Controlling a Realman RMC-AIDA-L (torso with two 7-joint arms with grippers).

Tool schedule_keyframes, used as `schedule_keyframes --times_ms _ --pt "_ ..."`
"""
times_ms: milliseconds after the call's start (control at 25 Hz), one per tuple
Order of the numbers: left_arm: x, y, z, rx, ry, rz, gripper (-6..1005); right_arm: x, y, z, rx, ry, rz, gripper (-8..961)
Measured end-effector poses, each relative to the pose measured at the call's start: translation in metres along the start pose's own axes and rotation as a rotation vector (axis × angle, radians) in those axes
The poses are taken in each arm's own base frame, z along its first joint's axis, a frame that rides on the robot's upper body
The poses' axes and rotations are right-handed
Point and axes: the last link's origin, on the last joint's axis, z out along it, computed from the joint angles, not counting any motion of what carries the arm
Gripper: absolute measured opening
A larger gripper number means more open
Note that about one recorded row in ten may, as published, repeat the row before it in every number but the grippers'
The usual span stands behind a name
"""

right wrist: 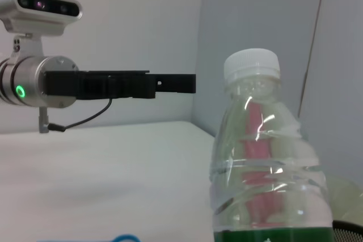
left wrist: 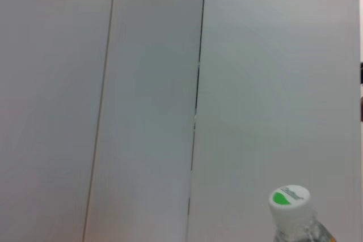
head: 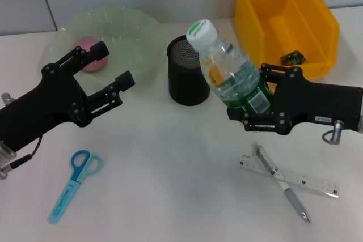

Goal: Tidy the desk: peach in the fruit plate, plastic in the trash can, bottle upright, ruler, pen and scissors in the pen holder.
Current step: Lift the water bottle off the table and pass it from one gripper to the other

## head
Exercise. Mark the black mesh pen holder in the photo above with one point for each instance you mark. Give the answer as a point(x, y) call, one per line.
point(184, 83)

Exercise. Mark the clear green-label water bottle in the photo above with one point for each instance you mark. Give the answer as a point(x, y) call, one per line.
point(229, 69)

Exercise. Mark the blue scissors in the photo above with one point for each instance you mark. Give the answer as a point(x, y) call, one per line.
point(76, 174)

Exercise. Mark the pink peach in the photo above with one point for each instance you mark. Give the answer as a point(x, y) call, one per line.
point(96, 65)

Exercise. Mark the green plastic wrapper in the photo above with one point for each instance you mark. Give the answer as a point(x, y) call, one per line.
point(293, 58)

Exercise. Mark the clear plastic ruler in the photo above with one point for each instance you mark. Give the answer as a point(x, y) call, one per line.
point(312, 181)

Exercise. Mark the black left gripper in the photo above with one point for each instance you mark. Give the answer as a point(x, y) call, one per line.
point(42, 106)

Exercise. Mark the yellow plastic bin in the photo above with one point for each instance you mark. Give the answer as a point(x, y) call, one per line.
point(300, 26)

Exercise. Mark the translucent green fruit plate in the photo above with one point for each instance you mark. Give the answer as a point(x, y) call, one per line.
point(133, 40)

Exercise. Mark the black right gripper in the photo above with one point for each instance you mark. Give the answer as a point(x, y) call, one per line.
point(317, 103)

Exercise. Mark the white grey pen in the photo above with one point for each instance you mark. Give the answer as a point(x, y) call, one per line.
point(292, 196)

